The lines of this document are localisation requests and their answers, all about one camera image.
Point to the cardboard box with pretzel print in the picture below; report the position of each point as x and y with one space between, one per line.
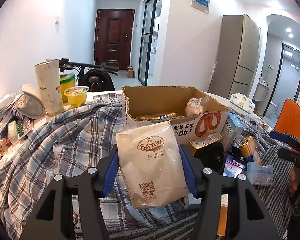
152 104

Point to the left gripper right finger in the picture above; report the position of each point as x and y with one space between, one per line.
247 216

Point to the yellow jelly cup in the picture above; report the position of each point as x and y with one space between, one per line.
77 95

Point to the white marble tumbler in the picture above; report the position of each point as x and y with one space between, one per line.
47 75

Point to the yellow tub green lid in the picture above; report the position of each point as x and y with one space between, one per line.
66 81

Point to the black electric scooter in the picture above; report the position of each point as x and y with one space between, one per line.
95 76

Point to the dark purple box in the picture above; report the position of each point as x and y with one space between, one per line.
234 166

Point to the small cardboard box on floor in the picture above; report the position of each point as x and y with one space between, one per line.
130 72

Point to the wrapped bread bun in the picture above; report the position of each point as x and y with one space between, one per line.
196 106

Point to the blue white Raison box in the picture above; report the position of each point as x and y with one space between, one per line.
231 132

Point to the black framed glass door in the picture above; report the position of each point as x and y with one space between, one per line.
149 38

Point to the green pill blister pack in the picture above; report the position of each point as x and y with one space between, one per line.
24 127

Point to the dark red entrance door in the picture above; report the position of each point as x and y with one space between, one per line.
113 37

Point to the beige refrigerator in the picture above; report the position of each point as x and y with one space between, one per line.
237 56

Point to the person's right hand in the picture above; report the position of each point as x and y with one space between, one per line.
292 181

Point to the orange chair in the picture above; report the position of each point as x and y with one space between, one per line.
289 119

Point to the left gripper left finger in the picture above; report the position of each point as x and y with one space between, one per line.
52 216

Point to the tissue pack with print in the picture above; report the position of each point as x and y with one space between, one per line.
241 104

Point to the blue plaid cloth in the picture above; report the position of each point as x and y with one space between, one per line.
69 144

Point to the beige Saizeriya paper packet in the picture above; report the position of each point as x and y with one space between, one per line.
151 165

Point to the gold cigarette box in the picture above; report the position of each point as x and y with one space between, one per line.
200 143

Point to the light blue tissue packet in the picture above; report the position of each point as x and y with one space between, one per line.
260 175

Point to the striped grey towel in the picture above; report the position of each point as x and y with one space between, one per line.
276 196

